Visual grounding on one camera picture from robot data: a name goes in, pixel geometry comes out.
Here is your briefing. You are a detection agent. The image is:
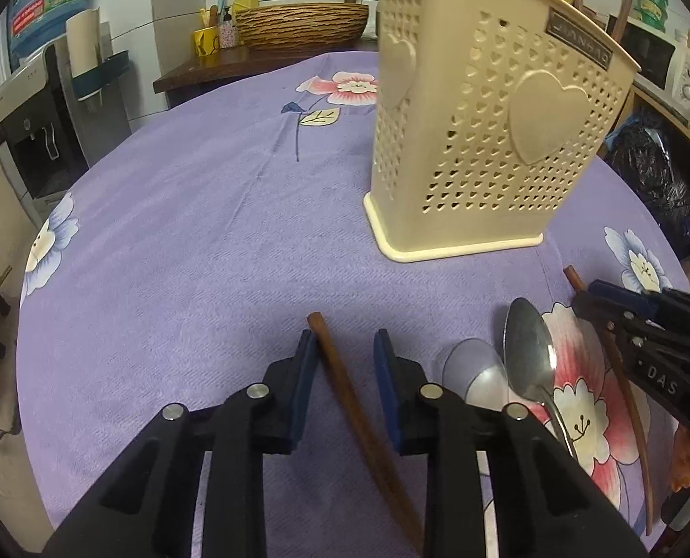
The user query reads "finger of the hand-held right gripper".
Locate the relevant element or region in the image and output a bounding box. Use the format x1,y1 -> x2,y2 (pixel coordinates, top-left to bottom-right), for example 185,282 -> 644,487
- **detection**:
572,293 -> 634,336
589,279 -> 677,316

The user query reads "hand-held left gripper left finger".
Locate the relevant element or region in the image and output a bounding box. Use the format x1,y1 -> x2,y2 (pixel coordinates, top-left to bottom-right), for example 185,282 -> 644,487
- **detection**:
40,328 -> 321,558

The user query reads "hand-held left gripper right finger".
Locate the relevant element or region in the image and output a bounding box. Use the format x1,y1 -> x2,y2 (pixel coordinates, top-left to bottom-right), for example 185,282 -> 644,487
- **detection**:
373,328 -> 654,558

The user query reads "metal spoon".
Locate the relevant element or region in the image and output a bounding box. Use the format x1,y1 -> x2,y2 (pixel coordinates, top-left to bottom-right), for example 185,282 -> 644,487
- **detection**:
503,296 -> 578,460

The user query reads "beige plastic utensil holder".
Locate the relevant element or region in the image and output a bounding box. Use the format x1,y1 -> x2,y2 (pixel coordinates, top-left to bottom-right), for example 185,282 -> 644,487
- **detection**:
364,0 -> 642,264

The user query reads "person's right hand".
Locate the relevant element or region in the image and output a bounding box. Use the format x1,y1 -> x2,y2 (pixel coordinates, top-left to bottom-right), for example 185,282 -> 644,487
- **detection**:
670,424 -> 690,492

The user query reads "black plastic bag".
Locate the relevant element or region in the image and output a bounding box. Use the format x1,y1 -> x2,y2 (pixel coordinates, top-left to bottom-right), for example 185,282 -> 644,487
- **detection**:
604,116 -> 690,257

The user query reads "wooden shelf unit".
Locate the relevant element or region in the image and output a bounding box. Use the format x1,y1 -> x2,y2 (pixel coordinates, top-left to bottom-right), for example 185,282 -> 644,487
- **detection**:
630,84 -> 690,158

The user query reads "purple floral tablecloth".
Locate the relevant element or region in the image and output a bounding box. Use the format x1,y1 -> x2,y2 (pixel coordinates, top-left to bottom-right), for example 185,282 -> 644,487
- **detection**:
16,49 -> 690,558

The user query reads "white microwave oven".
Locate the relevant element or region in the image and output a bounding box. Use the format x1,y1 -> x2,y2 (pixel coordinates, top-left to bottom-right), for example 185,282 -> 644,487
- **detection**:
606,12 -> 690,123

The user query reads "stack of green bowls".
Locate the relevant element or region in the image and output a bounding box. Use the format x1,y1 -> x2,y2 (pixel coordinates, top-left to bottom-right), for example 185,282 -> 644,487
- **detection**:
636,0 -> 669,33

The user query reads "dark wooden counter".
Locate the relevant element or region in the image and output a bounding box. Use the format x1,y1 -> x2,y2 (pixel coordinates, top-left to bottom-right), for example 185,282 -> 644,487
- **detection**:
152,40 -> 381,95

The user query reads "yellow cup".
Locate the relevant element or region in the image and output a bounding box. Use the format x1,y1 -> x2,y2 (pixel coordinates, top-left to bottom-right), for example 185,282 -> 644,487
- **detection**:
192,26 -> 220,59

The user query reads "wicker wash basin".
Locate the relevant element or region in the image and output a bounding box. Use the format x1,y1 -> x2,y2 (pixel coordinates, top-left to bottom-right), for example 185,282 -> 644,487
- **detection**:
234,3 -> 370,51

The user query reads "grey water dispenser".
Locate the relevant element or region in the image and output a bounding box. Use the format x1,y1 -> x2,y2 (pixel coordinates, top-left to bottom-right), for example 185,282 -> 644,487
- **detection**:
0,40 -> 132,217

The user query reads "blue-grey cup holder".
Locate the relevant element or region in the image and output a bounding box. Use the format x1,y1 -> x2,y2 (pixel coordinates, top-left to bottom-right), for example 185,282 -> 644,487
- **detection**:
69,49 -> 131,101

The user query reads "white paper cup stack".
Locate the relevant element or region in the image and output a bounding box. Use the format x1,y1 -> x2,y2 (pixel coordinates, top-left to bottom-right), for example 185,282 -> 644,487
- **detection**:
66,7 -> 103,80

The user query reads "blue water jug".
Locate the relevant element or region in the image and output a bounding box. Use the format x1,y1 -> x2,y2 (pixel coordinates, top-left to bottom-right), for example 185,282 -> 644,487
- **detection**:
5,0 -> 96,66

